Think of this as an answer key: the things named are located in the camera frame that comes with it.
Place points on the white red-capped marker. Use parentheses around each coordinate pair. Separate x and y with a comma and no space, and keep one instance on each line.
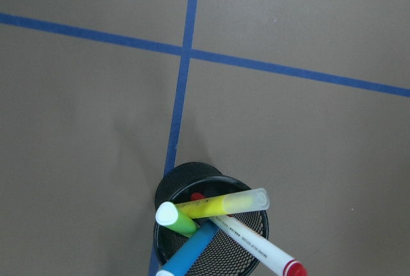
(267,253)

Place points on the yellow highlighter pen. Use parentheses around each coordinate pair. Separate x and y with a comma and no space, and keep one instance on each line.
(229,204)

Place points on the green highlighter pen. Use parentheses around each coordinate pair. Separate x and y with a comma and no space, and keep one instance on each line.
(170,217)

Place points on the blue marker pen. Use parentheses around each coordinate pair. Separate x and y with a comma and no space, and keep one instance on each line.
(186,256)

